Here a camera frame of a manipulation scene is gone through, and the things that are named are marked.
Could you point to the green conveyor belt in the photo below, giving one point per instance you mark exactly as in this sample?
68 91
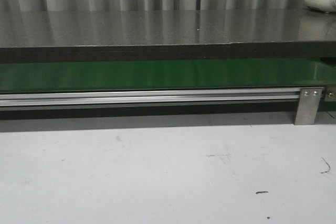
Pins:
165 74

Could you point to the aluminium conveyor side rail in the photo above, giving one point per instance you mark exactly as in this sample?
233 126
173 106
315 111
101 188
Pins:
116 97

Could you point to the steel conveyor support bracket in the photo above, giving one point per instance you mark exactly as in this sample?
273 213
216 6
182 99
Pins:
308 106

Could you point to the small steel end bracket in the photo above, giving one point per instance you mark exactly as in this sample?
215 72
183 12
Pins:
330 93

